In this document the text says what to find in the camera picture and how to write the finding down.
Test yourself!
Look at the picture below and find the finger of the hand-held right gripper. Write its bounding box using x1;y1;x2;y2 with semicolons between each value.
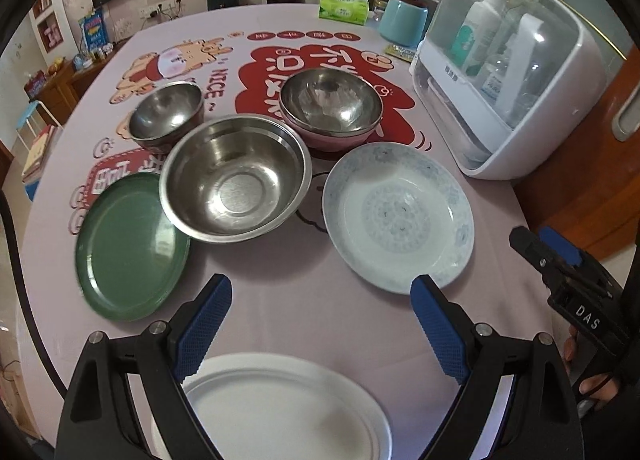
539;226;621;293
509;226;568;293

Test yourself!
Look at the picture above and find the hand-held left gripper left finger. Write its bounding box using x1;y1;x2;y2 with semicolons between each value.
54;274;233;460

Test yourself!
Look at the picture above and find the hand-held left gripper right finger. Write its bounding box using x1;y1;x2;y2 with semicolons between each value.
410;274;586;460

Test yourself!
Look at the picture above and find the green plate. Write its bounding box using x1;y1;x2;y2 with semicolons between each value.
75;172;193;323
150;352;393;460

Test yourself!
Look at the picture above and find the white blue patterned plate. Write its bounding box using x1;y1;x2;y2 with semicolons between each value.
321;142;475;296

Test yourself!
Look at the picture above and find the large steel bowl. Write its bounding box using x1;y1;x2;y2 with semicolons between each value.
159;114;313;244

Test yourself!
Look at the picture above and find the small dark red steel bowl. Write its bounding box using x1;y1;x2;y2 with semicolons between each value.
128;81;204;153

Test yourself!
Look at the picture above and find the pink steel bowl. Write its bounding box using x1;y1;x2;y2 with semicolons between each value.
278;67;385;150

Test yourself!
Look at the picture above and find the person's right hand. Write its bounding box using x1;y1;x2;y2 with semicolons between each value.
563;325;626;411

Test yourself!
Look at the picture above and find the white sterilizer cabinet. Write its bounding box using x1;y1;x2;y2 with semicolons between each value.
410;0;612;181

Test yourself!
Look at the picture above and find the clear bottle blue label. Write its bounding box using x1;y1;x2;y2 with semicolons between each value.
477;52;511;103

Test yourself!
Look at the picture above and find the white teal bottle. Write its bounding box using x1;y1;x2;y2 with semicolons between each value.
450;0;501;76

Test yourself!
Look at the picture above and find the yellow blister pack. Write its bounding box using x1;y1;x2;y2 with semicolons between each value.
384;44;418;62

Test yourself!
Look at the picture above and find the stack of books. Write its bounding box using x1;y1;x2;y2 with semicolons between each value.
22;125;58;181

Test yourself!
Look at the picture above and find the light blue canister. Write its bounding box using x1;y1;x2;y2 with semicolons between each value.
377;0;430;48

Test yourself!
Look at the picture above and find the round light blue stool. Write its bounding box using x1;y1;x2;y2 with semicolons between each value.
17;101;61;141

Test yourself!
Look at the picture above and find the low wooden cabinet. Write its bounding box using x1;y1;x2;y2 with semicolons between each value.
37;37;131;126

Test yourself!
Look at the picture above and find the red printed box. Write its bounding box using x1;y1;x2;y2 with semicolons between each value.
25;71;53;98

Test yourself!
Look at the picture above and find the green tissue box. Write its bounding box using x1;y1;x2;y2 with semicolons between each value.
318;0;371;25

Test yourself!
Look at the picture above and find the blue printed poster board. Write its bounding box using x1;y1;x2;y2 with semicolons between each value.
77;7;108;53

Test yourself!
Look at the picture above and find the white wall socket strip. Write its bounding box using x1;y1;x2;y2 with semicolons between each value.
140;0;183;21

